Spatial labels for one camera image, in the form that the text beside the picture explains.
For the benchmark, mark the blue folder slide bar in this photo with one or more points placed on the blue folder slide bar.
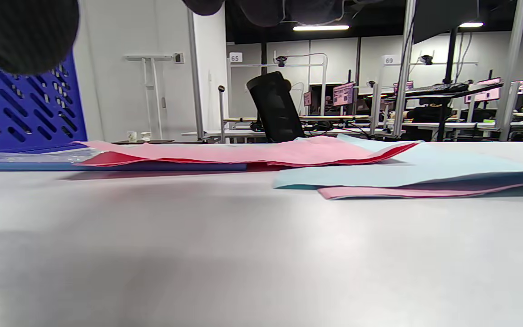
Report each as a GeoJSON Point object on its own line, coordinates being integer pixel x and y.
{"type": "Point", "coordinates": [39, 166]}

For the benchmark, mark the monitor with pink screen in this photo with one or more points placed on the monitor with pink screen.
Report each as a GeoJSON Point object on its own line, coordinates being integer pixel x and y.
{"type": "Point", "coordinates": [343, 94]}
{"type": "Point", "coordinates": [521, 87]}
{"type": "Point", "coordinates": [486, 94]}

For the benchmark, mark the brown side table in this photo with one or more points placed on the brown side table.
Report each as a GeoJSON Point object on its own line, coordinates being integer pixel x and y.
{"type": "Point", "coordinates": [164, 141]}

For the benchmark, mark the black standing desk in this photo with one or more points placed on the black standing desk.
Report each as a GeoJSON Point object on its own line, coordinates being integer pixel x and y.
{"type": "Point", "coordinates": [443, 90]}

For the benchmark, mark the ceiling light strip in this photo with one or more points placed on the ceiling light strip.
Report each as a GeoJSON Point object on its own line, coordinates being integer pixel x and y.
{"type": "Point", "coordinates": [320, 27]}
{"type": "Point", "coordinates": [470, 24]}

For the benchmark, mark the aluminium frame post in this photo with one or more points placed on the aluminium frame post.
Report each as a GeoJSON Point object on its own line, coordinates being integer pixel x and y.
{"type": "Point", "coordinates": [403, 68]}
{"type": "Point", "coordinates": [513, 68]}

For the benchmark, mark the light blue paper stack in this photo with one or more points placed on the light blue paper stack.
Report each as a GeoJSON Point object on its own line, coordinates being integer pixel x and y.
{"type": "Point", "coordinates": [402, 193]}

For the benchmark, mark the light pink paper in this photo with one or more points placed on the light pink paper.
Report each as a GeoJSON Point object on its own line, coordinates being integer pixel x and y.
{"type": "Point", "coordinates": [243, 152]}

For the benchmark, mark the blue perforated file rack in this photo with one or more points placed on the blue perforated file rack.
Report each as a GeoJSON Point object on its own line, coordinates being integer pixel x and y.
{"type": "Point", "coordinates": [25, 113]}

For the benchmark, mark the black webcam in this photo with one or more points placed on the black webcam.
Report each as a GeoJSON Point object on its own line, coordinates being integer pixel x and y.
{"type": "Point", "coordinates": [281, 61]}
{"type": "Point", "coordinates": [426, 59]}

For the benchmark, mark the person's right hand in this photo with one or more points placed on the person's right hand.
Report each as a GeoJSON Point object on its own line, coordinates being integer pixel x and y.
{"type": "Point", "coordinates": [21, 32]}

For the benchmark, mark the white stand frame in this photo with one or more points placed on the white stand frame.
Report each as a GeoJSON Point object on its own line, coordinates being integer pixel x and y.
{"type": "Point", "coordinates": [148, 57]}

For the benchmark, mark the black mesh office chair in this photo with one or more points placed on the black mesh office chair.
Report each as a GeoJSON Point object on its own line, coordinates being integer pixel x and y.
{"type": "Point", "coordinates": [275, 109]}

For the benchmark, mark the white station sign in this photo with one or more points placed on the white station sign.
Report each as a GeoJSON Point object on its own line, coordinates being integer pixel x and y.
{"type": "Point", "coordinates": [235, 57]}
{"type": "Point", "coordinates": [390, 60]}

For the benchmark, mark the metal pole with ball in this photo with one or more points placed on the metal pole with ball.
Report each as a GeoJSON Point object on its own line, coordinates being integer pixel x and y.
{"type": "Point", "coordinates": [221, 113]}

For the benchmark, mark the small white cup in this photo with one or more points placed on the small white cup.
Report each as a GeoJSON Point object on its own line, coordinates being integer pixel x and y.
{"type": "Point", "coordinates": [131, 136]}
{"type": "Point", "coordinates": [146, 136]}

